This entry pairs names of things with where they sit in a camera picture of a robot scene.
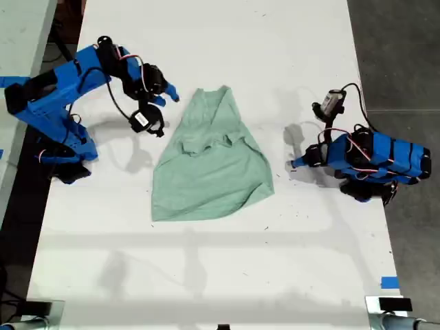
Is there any pale green T-shirt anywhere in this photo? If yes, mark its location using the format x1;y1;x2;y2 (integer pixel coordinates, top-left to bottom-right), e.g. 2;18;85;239
151;85;276;223

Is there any pale side table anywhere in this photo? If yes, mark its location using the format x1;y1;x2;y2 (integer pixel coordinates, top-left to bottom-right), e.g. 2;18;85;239
0;0;58;223

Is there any long blue tape strip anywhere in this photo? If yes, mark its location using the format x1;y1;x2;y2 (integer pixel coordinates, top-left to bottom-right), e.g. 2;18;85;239
0;76;31;87

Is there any short blue tape strip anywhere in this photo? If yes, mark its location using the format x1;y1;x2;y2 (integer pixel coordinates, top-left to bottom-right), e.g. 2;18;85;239
379;276;401;290

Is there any small black box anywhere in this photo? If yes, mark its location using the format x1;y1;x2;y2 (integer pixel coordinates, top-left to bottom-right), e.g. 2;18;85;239
25;300;53;316
378;297;413;312

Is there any grey metal tube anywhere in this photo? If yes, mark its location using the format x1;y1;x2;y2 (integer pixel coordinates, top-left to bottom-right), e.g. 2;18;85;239
368;313;440;330
0;317;50;330

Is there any black camera box white label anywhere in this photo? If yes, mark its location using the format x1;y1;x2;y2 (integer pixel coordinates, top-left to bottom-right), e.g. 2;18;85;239
129;109;152;133

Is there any black camera cable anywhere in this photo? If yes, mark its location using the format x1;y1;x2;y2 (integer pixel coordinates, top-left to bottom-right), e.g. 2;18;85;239
67;66;135;122
342;82;378;133

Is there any grey camera box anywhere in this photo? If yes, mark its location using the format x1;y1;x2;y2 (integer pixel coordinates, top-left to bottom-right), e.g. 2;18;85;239
320;89;346;113

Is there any black floor cable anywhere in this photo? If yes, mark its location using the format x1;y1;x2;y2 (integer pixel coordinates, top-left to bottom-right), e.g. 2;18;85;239
43;31;76;68

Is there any metal table bracket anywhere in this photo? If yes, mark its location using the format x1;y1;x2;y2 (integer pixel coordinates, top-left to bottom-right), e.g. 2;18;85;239
19;299;66;320
364;295;417;316

